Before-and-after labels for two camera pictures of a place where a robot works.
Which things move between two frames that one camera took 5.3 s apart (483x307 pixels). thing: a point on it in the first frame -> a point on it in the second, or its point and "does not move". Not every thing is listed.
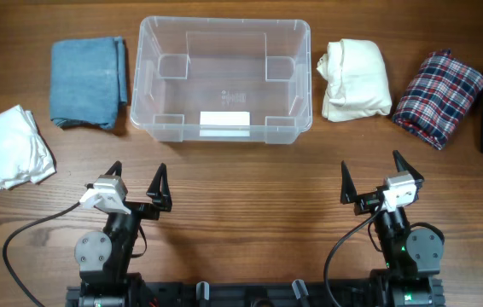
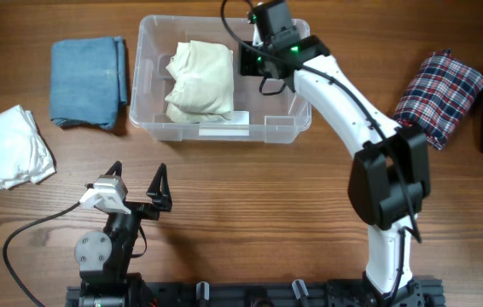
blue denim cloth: [89, 82] does not move
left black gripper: [163, 198] does not move
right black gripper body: [366, 203] -> [253, 59]
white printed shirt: [11, 150] does not move
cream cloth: [357, 84] -> [203, 89]
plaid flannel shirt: [439, 95] does not move
